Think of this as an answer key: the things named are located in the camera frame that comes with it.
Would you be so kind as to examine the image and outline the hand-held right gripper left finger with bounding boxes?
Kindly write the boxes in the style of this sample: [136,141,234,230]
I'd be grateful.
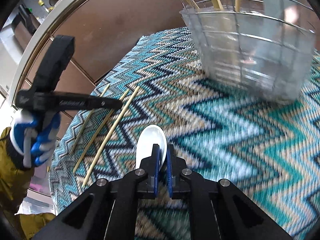
[32,144,162,240]

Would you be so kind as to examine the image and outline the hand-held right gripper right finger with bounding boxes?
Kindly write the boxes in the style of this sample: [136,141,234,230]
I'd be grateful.
[166,143,293,240]

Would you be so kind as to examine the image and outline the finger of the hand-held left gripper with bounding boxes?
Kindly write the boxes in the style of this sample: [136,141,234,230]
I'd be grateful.
[84,95,123,110]

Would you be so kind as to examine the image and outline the white ceramic spoon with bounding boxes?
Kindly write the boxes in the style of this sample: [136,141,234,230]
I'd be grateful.
[135,124,167,173]

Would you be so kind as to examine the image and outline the wire utensil holder clear cup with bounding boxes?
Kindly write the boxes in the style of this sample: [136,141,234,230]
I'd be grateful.
[164,0,317,104]

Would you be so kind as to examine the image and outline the person's left forearm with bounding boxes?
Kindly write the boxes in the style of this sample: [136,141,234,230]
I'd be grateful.
[0,127,57,240]

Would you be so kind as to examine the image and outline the person's left hand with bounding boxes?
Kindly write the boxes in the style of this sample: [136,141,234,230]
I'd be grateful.
[11,109,62,169]

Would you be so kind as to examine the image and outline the zigzag patterned tablecloth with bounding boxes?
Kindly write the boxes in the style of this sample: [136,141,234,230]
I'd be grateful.
[49,26,320,240]

